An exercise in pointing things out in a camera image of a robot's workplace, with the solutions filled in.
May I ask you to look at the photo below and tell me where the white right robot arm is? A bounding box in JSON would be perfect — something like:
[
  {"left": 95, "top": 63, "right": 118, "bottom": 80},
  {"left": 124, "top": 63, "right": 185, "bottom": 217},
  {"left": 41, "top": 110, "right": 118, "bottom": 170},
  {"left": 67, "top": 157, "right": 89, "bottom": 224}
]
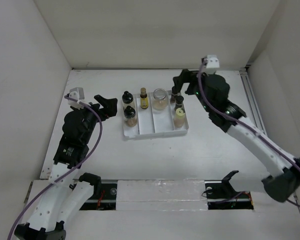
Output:
[{"left": 173, "top": 69, "right": 300, "bottom": 203}]

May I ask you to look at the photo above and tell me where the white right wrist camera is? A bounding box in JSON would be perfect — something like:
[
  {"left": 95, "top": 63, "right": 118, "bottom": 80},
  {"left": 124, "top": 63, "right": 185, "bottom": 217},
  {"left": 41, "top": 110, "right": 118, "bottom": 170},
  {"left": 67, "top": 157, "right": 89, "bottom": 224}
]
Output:
[{"left": 202, "top": 55, "right": 220, "bottom": 70}]

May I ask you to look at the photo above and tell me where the aluminium side rail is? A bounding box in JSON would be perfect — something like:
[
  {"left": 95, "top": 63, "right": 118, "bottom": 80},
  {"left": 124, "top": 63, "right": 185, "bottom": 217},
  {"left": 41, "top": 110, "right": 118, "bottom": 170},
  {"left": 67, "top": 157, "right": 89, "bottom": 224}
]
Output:
[{"left": 239, "top": 67, "right": 268, "bottom": 136}]

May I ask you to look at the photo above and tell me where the white divided organizer tray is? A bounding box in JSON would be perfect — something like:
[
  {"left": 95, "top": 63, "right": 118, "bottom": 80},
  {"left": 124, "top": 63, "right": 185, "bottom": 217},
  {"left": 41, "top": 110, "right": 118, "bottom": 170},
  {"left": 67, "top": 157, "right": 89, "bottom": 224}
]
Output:
[{"left": 123, "top": 92, "right": 189, "bottom": 140}]

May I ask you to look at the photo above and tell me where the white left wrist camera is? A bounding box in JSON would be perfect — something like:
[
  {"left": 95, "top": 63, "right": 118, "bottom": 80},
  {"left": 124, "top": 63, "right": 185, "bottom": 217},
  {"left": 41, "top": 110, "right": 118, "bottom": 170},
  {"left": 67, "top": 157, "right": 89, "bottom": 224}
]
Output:
[{"left": 65, "top": 87, "right": 85, "bottom": 109}]

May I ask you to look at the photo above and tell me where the black cap spice jar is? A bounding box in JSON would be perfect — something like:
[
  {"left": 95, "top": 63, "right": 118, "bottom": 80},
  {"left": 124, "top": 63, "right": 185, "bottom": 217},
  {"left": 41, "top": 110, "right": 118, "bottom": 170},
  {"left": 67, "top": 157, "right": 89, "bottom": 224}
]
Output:
[{"left": 174, "top": 95, "right": 184, "bottom": 111}]

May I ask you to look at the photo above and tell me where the yellow cap powder bottle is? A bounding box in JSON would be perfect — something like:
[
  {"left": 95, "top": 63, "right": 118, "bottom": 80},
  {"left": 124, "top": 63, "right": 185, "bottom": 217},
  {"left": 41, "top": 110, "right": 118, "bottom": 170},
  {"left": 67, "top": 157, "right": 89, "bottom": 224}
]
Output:
[{"left": 173, "top": 108, "right": 186, "bottom": 128}]

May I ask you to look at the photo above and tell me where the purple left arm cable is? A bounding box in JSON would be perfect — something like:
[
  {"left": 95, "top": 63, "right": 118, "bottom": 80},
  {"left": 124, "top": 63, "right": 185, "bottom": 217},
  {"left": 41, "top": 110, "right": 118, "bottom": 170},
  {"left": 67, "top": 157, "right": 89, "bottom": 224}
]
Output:
[{"left": 8, "top": 96, "right": 103, "bottom": 240}]

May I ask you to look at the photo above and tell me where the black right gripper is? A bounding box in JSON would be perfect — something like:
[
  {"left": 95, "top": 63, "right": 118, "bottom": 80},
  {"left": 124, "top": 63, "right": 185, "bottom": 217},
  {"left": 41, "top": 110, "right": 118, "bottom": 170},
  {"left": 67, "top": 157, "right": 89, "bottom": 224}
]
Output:
[{"left": 173, "top": 68, "right": 214, "bottom": 113}]

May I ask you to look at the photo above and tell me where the small brown spice jar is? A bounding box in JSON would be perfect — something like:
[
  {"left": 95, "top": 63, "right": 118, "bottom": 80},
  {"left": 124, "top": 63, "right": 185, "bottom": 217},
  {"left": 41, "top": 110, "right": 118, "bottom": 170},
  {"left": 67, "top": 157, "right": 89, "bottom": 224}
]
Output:
[{"left": 170, "top": 86, "right": 179, "bottom": 104}]

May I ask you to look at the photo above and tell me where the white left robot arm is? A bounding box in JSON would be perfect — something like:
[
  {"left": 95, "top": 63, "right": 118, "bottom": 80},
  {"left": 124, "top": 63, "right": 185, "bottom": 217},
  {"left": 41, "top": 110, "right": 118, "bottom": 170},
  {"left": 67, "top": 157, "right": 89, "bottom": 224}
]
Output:
[{"left": 7, "top": 93, "right": 118, "bottom": 240}]

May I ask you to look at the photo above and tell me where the black cap cream bottle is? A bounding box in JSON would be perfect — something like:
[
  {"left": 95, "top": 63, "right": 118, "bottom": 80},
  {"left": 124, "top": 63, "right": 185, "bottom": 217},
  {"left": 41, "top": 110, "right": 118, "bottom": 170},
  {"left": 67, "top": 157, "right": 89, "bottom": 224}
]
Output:
[{"left": 121, "top": 91, "right": 135, "bottom": 110}]

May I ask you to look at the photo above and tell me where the large clear glass jar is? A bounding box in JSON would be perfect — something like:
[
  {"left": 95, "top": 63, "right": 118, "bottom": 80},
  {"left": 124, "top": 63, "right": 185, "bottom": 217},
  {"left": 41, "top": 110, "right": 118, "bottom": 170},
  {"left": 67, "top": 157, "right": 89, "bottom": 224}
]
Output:
[{"left": 152, "top": 88, "right": 168, "bottom": 111}]

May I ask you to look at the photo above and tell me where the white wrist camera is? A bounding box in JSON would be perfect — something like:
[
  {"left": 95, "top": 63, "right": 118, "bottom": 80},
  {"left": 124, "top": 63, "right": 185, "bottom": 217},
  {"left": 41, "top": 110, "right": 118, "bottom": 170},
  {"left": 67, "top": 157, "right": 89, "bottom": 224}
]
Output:
[
  {"left": 202, "top": 55, "right": 220, "bottom": 70},
  {"left": 65, "top": 87, "right": 85, "bottom": 109}
]

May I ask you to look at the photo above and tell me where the yellow sauce bottle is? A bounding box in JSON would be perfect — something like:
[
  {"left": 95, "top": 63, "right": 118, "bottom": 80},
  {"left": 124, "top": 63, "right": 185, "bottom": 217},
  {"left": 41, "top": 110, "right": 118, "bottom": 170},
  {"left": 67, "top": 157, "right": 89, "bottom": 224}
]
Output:
[{"left": 140, "top": 87, "right": 149, "bottom": 110}]

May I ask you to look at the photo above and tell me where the black cap brown bottle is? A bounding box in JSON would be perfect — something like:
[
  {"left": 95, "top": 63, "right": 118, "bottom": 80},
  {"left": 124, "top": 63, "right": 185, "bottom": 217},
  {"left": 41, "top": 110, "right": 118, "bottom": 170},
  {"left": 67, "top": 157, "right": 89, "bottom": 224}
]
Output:
[{"left": 123, "top": 105, "right": 137, "bottom": 127}]

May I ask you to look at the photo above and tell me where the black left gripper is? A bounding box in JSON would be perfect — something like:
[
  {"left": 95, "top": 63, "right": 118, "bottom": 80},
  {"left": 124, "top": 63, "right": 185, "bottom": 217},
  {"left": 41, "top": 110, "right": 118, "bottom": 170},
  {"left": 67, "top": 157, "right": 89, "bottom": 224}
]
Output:
[{"left": 72, "top": 95, "right": 117, "bottom": 143}]

